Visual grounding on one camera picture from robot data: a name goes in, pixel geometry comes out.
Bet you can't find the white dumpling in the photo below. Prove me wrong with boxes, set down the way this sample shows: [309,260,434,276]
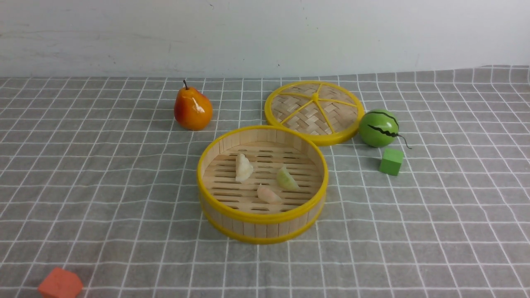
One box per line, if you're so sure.
[235,153,254,183]

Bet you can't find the pale green dumpling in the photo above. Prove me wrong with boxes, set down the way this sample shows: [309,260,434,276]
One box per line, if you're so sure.
[276,165,300,191]

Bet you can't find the pink dumpling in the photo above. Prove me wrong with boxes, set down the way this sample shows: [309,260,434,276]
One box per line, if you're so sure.
[257,184,282,205]

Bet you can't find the bamboo steamer tray yellow rim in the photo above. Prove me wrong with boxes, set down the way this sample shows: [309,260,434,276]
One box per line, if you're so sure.
[197,126,329,245]

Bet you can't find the woven bamboo steamer lid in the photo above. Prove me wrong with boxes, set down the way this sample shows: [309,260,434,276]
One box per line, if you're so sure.
[264,80,365,147]

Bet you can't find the orange toy pear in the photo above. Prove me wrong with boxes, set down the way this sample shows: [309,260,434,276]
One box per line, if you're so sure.
[173,80,213,131]

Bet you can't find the green toy watermelon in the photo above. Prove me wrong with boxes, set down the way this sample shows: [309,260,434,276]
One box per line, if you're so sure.
[359,109,411,149]

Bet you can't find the green foam cube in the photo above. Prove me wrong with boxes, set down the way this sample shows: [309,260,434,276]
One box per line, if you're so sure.
[379,148,405,176]

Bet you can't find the grey checked tablecloth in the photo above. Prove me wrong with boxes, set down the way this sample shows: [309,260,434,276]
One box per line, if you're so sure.
[0,65,530,298]

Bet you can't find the orange foam cube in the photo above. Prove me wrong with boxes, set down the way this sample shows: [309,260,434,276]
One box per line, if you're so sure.
[37,267,83,298]

